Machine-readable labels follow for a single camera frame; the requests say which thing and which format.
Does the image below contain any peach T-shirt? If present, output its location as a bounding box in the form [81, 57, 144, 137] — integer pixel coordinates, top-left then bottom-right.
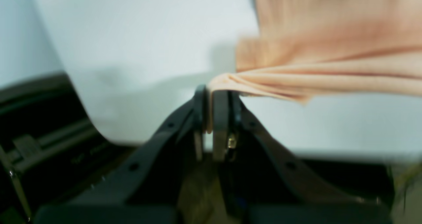
[206, 0, 422, 134]

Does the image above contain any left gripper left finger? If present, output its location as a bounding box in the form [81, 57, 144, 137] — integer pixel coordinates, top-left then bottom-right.
[35, 85, 207, 224]

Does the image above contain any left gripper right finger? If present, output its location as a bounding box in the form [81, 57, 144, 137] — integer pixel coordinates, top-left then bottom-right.
[212, 91, 394, 224]

